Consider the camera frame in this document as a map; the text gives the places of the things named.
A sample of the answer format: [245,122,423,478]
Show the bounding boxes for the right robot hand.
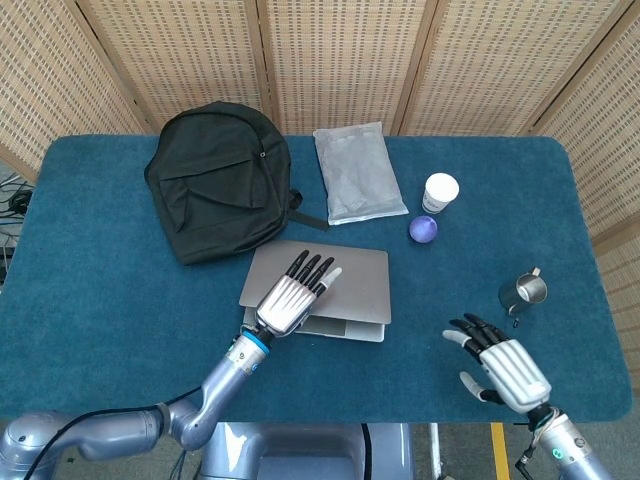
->
[441,313,553,415]

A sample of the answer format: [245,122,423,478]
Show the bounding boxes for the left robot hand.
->
[255,250,344,338]

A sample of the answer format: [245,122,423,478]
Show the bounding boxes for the silver laptop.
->
[238,238,392,344]

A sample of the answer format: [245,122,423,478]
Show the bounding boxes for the stainless steel milk pitcher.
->
[498,266,549,317]

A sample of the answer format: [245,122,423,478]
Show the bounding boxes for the black fabric backpack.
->
[143,100,332,266]

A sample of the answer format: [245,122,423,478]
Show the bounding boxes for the grey plastic zip pouch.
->
[312,121,409,227]

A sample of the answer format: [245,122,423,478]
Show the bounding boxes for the purple ball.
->
[408,215,439,246]

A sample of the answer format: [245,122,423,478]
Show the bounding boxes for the robot torso base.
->
[197,422,415,480]

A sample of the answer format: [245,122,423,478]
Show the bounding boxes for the blue carpet table mat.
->
[0,133,632,425]

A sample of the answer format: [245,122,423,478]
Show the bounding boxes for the white paper cup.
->
[420,172,460,215]

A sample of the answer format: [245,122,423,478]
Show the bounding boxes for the woven bamboo folding screen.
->
[0,0,640,346]

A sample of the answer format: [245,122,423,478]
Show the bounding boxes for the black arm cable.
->
[19,384,206,480]

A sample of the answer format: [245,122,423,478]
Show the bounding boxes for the black floor cables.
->
[0,169,37,261]

